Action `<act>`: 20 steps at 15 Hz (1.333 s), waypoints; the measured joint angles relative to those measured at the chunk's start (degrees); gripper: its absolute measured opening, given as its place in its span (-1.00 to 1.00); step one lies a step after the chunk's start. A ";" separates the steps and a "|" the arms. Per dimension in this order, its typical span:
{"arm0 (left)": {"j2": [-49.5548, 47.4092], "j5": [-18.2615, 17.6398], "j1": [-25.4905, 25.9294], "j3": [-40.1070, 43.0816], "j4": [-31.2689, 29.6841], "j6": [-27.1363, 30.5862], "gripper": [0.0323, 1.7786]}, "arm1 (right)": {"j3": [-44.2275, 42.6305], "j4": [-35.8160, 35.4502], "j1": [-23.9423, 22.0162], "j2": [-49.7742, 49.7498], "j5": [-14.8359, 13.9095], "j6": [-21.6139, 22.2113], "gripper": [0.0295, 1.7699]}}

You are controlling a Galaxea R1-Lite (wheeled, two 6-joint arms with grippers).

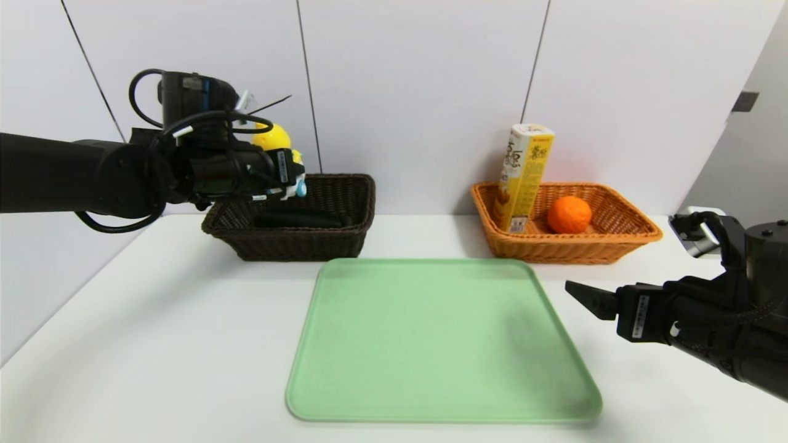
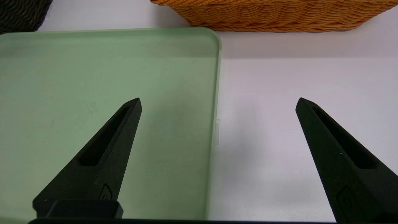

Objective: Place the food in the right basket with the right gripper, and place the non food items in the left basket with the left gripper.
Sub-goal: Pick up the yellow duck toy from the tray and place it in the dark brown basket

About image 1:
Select orange fruit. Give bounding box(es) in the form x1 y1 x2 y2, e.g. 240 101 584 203
547 196 593 234

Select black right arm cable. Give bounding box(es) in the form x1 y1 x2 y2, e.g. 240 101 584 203
676 210 747 274

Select dark brown wicker basket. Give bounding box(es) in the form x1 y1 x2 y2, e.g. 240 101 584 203
202 173 376 262

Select light green plastic tray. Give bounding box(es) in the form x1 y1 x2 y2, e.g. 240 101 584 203
286 257 603 425

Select black glasses case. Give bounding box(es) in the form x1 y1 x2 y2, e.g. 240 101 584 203
255 210 354 229

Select orange wicker basket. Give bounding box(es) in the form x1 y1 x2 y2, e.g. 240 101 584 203
472 182 664 265

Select yellow duck toy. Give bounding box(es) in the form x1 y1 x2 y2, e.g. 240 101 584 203
251 123 307 200

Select yellow chips box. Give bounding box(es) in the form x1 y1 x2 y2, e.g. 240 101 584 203
496 123 555 234

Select black left camera cable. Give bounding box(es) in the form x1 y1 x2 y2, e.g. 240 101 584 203
128 68 275 137

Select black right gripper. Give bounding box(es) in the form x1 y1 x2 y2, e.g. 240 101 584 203
565 280 727 373

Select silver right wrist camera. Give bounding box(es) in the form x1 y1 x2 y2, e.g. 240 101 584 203
669 206 728 258

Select black labelled left gripper cable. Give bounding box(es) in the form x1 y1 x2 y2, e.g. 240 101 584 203
234 148 290 202

